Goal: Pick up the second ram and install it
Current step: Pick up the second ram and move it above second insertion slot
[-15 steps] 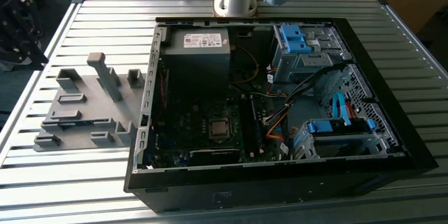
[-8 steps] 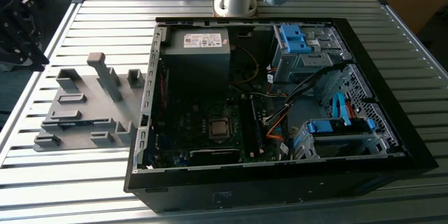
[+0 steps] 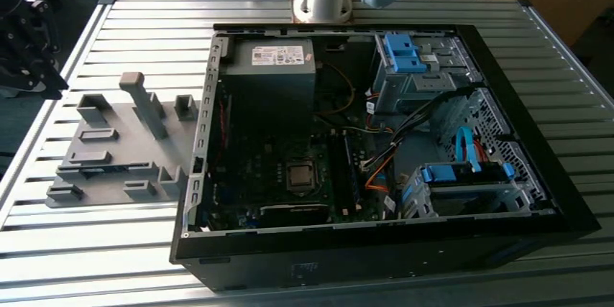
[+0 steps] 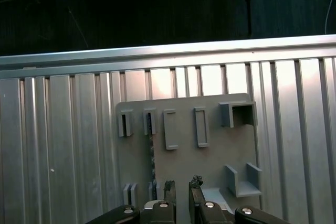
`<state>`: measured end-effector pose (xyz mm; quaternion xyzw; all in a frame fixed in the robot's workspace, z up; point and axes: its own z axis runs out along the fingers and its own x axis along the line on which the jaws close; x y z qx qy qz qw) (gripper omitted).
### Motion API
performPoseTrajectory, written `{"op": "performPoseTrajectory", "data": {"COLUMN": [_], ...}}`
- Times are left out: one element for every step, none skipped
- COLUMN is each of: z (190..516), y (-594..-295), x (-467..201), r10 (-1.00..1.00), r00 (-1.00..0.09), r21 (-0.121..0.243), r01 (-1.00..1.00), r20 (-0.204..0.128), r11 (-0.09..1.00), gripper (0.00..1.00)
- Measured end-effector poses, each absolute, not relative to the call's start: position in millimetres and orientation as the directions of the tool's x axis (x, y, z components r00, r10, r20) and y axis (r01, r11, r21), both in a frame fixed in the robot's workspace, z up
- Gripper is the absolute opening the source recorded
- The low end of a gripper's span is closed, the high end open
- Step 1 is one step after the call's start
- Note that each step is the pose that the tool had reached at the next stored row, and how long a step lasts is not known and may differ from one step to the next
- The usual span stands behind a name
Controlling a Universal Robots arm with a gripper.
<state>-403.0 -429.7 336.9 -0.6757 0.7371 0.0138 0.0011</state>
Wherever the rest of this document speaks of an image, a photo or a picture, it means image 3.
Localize blue RAM stick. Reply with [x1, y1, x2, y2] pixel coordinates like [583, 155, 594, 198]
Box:
[79, 164, 152, 175]

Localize grey parts rack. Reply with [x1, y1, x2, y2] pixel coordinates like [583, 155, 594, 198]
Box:
[44, 71, 203, 210]

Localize grey power supply unit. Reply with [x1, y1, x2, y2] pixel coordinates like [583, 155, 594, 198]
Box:
[220, 38, 319, 135]

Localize green motherboard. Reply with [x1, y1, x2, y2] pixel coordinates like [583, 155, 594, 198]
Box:
[206, 127, 384, 231]

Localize silver CPU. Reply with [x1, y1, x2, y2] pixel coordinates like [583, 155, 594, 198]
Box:
[288, 164, 314, 188]

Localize CPU socket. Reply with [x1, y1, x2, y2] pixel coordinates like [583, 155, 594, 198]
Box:
[283, 157, 322, 198]

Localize black graphics card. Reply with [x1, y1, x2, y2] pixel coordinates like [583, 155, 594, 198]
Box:
[260, 201, 332, 228]

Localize blue plastic drive latch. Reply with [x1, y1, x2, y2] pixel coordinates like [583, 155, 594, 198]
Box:
[382, 33, 428, 75]

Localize grey metal drive cage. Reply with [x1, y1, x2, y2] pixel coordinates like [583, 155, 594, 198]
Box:
[371, 32, 484, 118]

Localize black PC case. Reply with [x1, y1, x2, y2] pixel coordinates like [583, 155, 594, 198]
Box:
[168, 22, 602, 292]

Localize hard disk in blue carrier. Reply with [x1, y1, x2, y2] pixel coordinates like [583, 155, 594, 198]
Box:
[420, 162, 517, 185]

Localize grey metal disk bay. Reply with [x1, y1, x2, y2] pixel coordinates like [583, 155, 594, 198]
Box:
[400, 161, 553, 220]

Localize yellow wire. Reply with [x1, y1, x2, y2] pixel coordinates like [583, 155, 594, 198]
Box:
[314, 62, 356, 116]

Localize orange wire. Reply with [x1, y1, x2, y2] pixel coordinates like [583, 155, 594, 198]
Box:
[363, 152, 400, 193]

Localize black cable bundle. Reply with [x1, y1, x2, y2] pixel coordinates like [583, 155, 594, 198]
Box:
[359, 89, 475, 171]

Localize blue data cable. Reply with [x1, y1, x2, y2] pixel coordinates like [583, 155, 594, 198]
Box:
[452, 125, 483, 174]

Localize red data cable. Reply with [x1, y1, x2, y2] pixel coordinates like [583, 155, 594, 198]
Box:
[472, 137, 495, 164]

